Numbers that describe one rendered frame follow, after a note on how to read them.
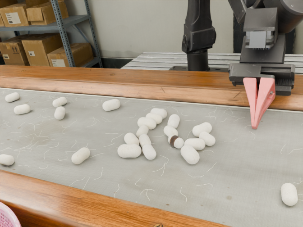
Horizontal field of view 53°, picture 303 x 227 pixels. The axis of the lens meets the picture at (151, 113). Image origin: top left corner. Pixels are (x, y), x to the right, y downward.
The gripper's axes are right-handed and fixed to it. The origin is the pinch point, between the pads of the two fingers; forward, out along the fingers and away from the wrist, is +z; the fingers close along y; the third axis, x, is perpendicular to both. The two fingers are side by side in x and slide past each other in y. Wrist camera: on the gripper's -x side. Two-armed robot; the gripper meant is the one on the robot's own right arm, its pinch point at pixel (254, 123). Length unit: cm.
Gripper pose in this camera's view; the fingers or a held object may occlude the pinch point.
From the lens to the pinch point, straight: 52.0
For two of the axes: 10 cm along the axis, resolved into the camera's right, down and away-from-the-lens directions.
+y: 9.0, 0.9, -4.3
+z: -2.3, 9.3, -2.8
